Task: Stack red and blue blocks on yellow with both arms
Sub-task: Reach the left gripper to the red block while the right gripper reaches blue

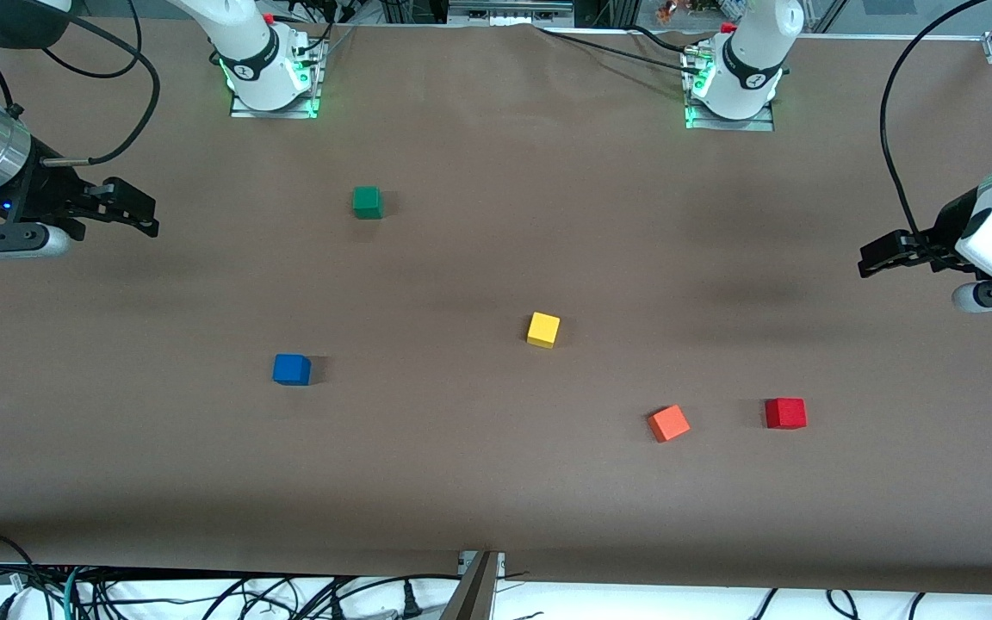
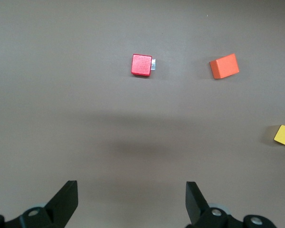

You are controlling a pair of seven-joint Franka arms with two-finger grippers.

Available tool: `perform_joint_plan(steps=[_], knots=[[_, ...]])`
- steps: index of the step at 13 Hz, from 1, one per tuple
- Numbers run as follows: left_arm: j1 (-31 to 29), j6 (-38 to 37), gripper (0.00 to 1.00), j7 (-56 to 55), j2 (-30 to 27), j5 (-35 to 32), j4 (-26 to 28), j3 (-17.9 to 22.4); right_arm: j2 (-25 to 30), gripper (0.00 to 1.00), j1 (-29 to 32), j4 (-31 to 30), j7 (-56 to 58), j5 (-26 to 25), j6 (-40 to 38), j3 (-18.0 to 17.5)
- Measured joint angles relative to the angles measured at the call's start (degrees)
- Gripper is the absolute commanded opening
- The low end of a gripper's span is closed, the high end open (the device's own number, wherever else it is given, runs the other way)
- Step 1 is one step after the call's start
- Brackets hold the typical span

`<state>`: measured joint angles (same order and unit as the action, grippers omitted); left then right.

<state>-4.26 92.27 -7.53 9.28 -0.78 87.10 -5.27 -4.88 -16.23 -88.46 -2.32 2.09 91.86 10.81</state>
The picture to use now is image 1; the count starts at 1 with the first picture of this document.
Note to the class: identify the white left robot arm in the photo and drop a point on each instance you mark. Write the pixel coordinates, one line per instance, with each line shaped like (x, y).
(754, 52)

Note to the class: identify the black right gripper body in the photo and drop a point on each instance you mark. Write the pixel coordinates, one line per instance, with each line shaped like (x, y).
(41, 195)

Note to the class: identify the black power plug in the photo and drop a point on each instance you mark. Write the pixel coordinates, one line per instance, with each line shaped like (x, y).
(412, 601)

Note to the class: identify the green wooden cube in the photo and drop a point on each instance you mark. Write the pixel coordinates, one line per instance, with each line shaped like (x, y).
(367, 202)

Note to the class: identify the small metal bracket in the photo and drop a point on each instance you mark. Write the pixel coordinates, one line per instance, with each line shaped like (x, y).
(499, 561)

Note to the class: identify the blue wooden cube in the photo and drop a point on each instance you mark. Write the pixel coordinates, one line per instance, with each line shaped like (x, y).
(291, 369)

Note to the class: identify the orange wooden cube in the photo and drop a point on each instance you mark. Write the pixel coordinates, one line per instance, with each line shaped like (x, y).
(669, 423)

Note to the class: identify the brown support beam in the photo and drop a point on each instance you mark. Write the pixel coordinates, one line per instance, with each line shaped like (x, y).
(472, 594)

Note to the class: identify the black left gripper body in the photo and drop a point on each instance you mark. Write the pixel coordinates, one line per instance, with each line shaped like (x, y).
(946, 225)

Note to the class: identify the red wooden cube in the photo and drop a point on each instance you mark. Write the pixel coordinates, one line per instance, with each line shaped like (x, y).
(785, 413)

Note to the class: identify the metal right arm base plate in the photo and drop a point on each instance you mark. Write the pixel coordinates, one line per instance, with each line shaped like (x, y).
(272, 114)

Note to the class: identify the yellow wooden cube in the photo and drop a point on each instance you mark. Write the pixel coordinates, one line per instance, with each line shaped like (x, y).
(543, 329)

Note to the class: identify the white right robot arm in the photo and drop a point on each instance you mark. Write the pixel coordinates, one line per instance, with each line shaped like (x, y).
(246, 43)

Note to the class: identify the grey power strip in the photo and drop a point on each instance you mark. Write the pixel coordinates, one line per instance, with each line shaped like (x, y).
(505, 10)

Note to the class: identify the large paper table cover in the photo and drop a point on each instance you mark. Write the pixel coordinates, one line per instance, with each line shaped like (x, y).
(461, 474)

